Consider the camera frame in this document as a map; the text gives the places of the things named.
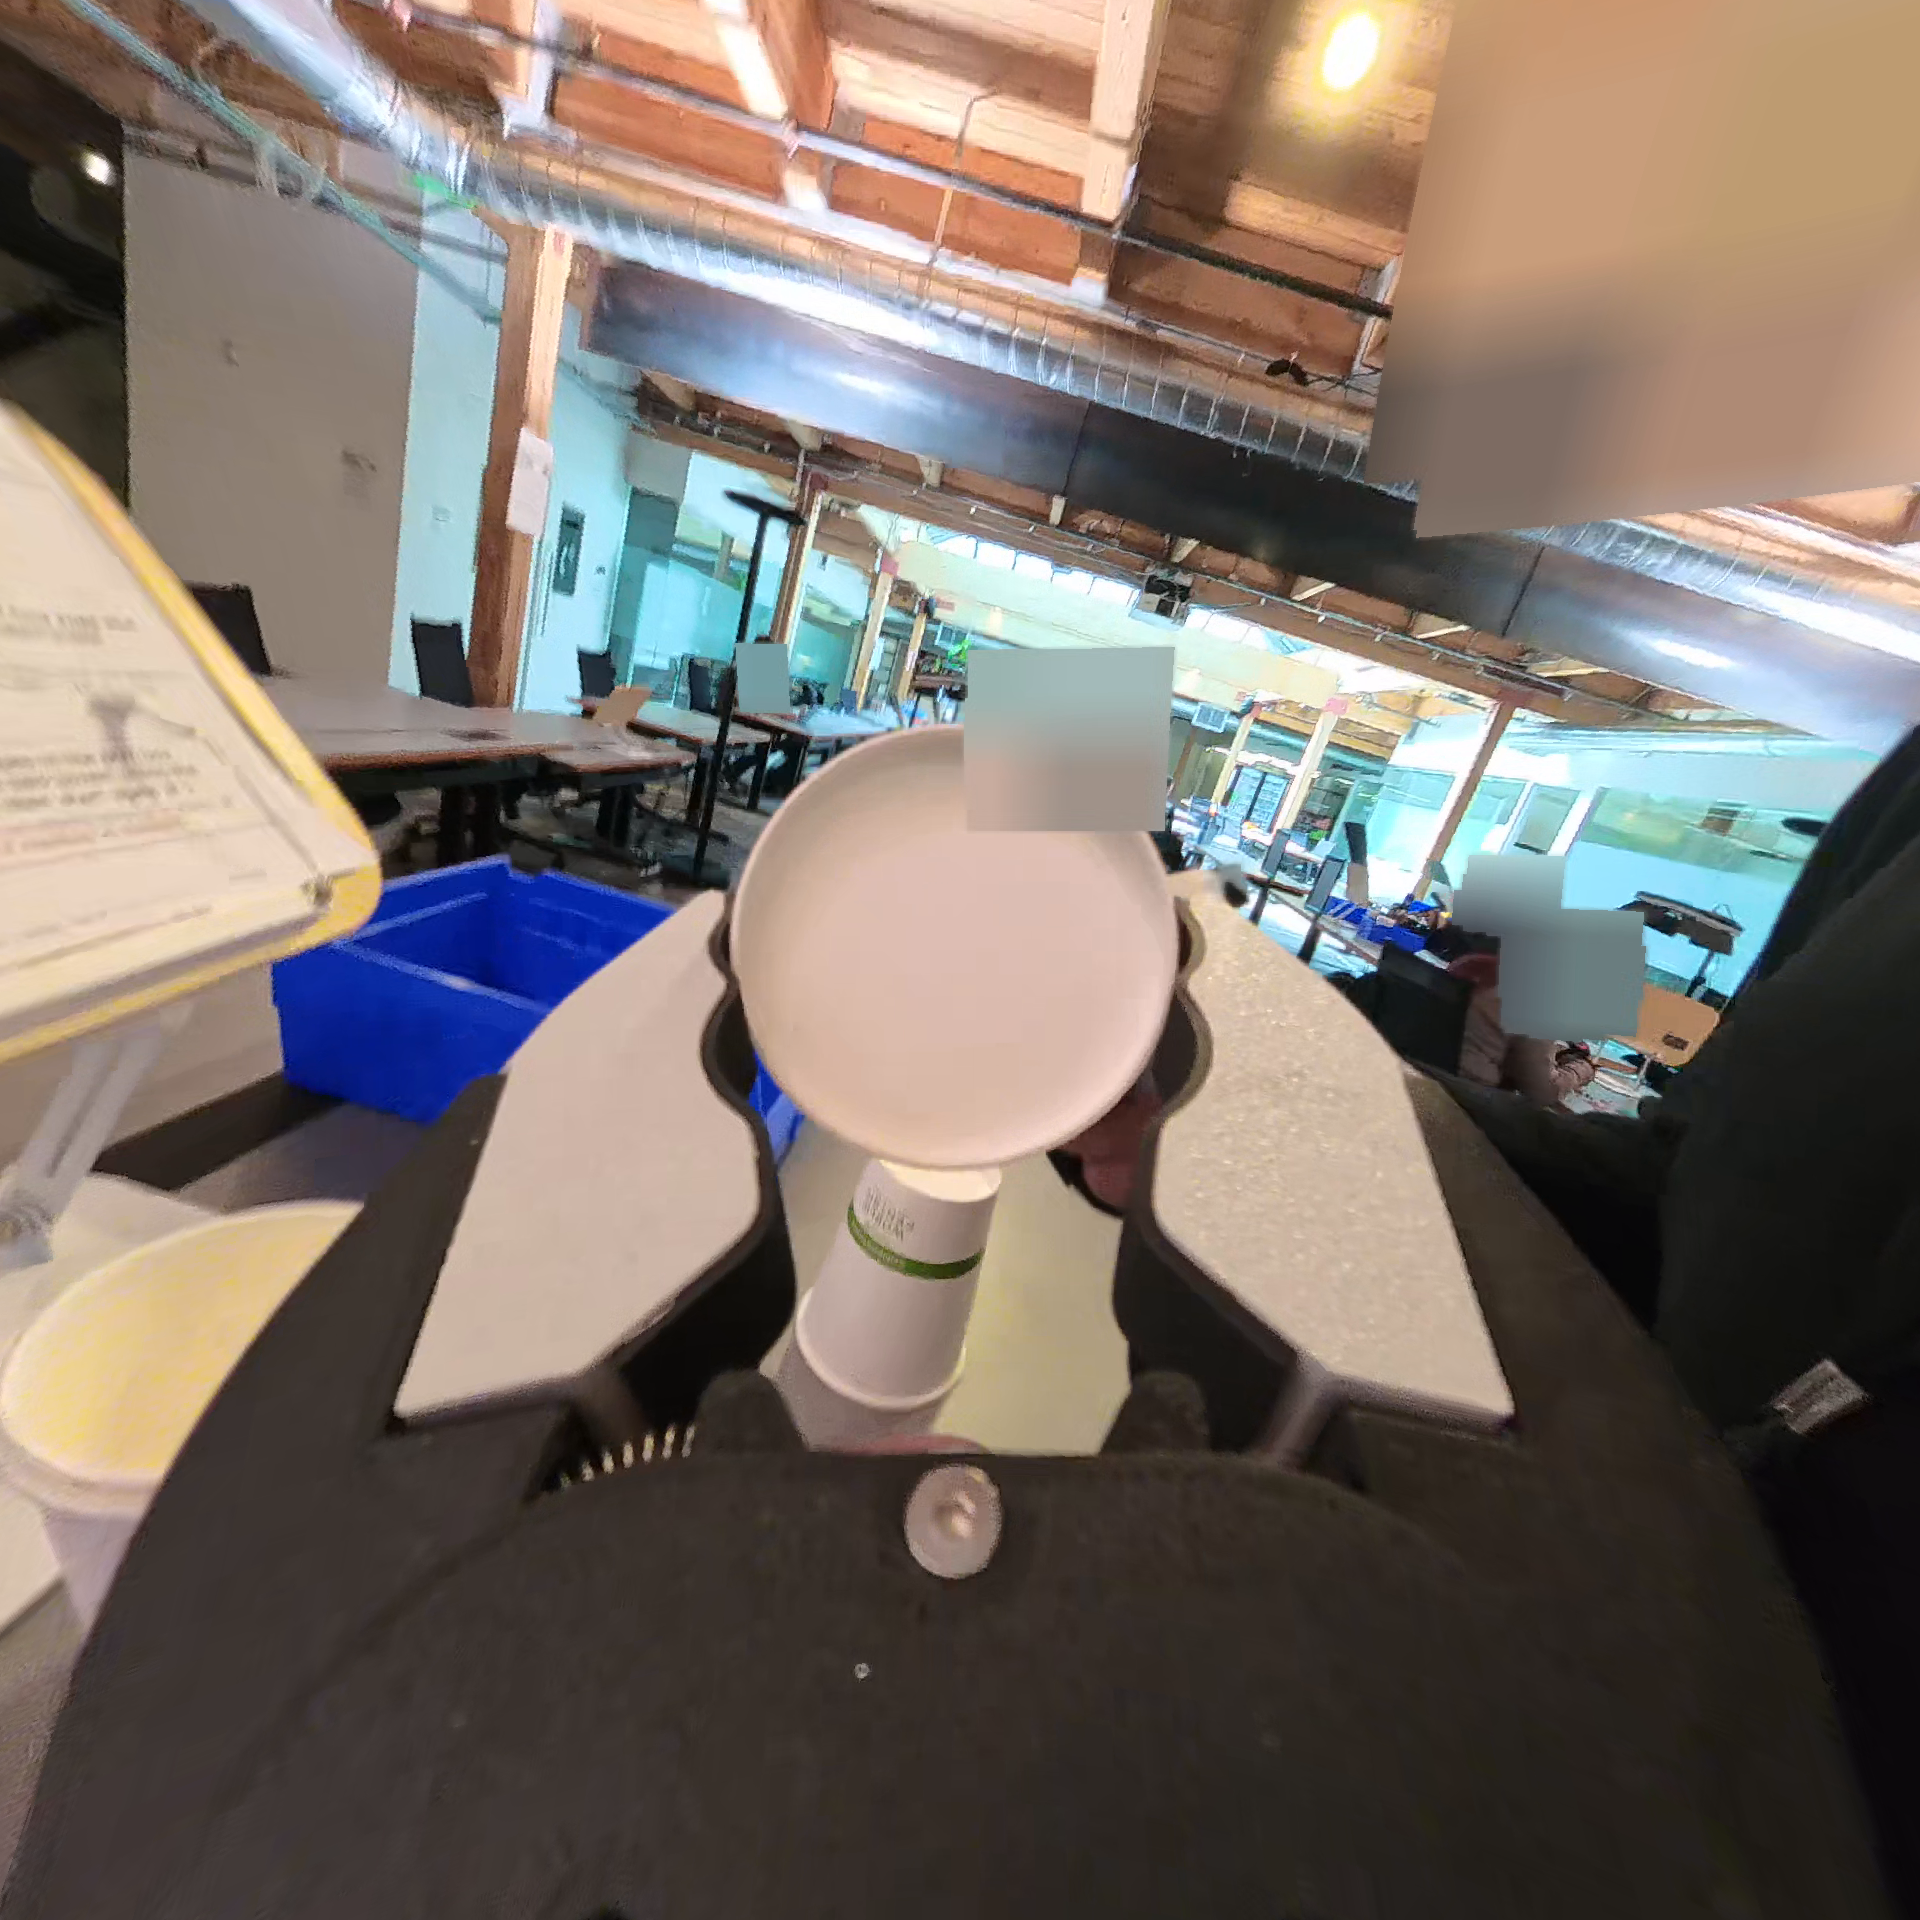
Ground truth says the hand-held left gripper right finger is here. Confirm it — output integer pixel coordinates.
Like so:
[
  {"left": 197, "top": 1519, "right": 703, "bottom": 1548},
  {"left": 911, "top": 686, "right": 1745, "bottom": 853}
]
[{"left": 1111, "top": 870, "right": 1517, "bottom": 1461}]

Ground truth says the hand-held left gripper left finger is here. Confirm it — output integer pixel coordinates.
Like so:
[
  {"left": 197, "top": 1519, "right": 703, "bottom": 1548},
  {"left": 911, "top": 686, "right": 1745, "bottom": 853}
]
[{"left": 390, "top": 892, "right": 798, "bottom": 1449}]

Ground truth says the blue plastic bin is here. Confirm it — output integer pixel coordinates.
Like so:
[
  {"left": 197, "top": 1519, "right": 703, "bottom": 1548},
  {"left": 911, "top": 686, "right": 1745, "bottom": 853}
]
[{"left": 269, "top": 858, "right": 805, "bottom": 1164}]

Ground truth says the white paper cup green stripe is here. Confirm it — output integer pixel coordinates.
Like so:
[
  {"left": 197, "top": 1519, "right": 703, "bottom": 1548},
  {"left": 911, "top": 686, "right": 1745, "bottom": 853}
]
[
  {"left": 790, "top": 1158, "right": 1003, "bottom": 1409},
  {"left": 0, "top": 1201, "right": 361, "bottom": 1637}
]

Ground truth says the white round plastic lid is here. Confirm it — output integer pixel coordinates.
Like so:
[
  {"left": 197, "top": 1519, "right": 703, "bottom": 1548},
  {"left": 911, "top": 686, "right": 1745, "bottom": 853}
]
[{"left": 728, "top": 723, "right": 1182, "bottom": 1173}]

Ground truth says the grey desk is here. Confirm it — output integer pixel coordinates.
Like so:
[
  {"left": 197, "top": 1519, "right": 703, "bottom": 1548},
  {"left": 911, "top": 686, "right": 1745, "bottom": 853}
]
[{"left": 0, "top": 1050, "right": 1142, "bottom": 1637}]

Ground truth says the person's black clothing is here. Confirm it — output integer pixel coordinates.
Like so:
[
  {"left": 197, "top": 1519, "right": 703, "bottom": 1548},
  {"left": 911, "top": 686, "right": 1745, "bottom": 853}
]
[{"left": 1424, "top": 735, "right": 1920, "bottom": 1920}]

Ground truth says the wooden office table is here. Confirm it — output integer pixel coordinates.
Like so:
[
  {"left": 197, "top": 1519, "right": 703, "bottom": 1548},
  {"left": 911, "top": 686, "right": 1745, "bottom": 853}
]
[{"left": 256, "top": 675, "right": 693, "bottom": 873}]

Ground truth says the clear sign holder white base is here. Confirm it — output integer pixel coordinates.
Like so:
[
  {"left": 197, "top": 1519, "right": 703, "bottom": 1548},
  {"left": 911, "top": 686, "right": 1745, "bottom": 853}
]
[{"left": 0, "top": 398, "right": 384, "bottom": 1277}]

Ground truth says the printed paper sheet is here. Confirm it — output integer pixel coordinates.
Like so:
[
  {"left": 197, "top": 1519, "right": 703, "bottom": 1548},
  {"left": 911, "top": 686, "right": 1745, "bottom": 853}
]
[{"left": 0, "top": 411, "right": 325, "bottom": 977}]

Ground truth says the black steel ceiling beam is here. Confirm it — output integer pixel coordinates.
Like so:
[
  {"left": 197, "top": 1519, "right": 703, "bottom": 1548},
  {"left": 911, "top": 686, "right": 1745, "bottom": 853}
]
[{"left": 585, "top": 263, "right": 1920, "bottom": 707}]

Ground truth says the wooden support post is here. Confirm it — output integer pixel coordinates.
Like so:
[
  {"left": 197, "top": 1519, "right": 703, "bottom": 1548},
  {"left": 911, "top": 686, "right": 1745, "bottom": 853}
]
[{"left": 468, "top": 218, "right": 575, "bottom": 707}]

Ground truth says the silver ventilation duct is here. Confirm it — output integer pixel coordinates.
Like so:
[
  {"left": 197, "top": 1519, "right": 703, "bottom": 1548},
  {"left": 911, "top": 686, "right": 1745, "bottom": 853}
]
[{"left": 224, "top": 0, "right": 1420, "bottom": 506}]

